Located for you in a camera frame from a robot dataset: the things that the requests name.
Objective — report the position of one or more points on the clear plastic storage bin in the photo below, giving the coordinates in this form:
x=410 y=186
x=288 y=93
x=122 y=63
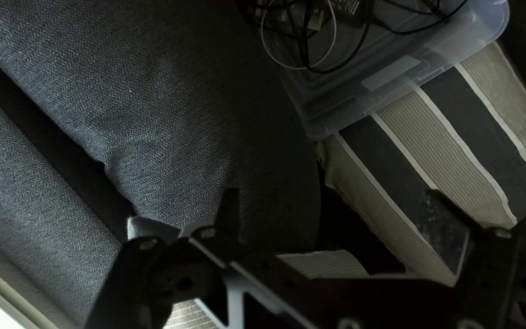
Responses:
x=398 y=76

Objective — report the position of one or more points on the white striped knit cloth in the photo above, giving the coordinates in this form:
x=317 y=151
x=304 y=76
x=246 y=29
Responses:
x=434 y=144

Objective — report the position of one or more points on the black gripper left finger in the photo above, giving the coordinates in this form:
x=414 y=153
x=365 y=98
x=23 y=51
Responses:
x=155 y=281

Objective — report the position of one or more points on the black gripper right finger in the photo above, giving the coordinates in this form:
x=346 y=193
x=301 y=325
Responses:
x=507 y=275

